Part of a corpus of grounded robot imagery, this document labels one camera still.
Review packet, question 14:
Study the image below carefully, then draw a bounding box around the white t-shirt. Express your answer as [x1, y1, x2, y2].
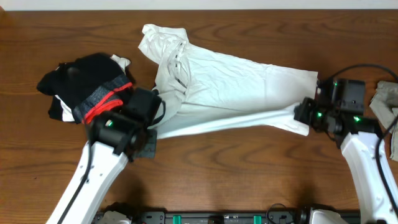
[139, 24, 317, 139]

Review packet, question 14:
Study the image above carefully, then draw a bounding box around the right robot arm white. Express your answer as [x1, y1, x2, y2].
[294, 98, 397, 223]

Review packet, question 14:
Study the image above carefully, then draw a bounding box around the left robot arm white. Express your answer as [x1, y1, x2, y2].
[47, 111, 157, 223]

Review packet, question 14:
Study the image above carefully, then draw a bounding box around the black folded clothes pile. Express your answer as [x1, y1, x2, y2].
[37, 53, 134, 124]

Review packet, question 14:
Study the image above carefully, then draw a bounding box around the grey cloth at right edge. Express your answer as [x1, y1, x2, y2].
[369, 81, 398, 162]

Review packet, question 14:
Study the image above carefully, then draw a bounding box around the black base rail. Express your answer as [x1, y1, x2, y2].
[93, 203, 361, 224]

